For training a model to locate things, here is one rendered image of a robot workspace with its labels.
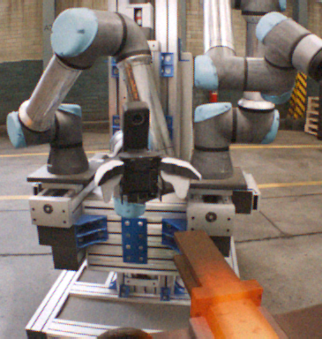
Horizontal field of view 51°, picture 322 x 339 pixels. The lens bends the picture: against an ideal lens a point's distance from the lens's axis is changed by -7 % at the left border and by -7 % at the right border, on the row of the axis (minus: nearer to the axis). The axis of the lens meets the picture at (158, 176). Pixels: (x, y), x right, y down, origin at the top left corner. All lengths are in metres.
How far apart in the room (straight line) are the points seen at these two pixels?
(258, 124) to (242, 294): 0.91
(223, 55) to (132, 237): 0.70
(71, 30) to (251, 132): 0.62
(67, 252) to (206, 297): 1.01
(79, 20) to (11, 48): 6.69
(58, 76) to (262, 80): 0.50
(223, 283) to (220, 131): 0.89
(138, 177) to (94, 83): 6.68
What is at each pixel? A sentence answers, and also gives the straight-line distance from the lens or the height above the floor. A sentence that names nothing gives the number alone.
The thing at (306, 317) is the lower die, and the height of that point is 0.99.
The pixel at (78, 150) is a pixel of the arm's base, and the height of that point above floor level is 0.89.
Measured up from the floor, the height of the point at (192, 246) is 1.01.
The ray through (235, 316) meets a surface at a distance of 0.23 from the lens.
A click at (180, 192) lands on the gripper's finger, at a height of 0.96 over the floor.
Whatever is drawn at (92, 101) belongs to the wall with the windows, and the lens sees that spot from 7.27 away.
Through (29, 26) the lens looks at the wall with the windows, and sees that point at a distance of 7.46.
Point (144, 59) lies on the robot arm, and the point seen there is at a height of 1.18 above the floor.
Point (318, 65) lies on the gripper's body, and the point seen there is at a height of 1.17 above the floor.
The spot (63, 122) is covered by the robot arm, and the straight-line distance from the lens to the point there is 1.18.
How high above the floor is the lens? 1.15
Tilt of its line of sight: 17 degrees down
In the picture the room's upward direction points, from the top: straight up
